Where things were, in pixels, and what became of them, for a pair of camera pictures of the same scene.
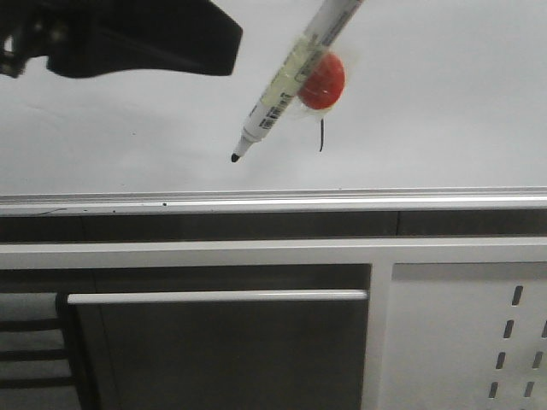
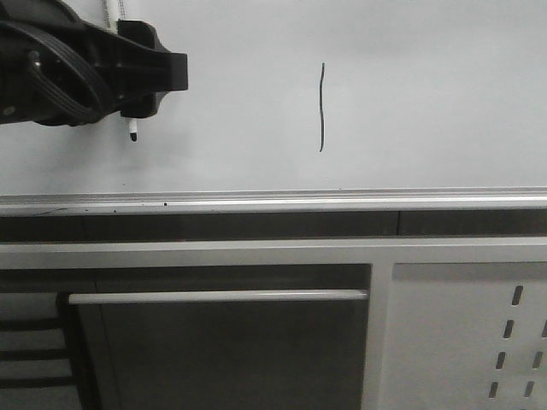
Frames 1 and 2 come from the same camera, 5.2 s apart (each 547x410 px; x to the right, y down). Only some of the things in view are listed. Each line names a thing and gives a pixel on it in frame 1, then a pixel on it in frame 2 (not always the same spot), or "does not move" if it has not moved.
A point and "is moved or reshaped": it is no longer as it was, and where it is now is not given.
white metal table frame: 381,253 does not move
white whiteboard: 437,94 does not move
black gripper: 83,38 -> 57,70
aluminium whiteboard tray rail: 24,202 does not move
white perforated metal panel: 466,336 does not move
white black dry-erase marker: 296,69 is moved or reshaped
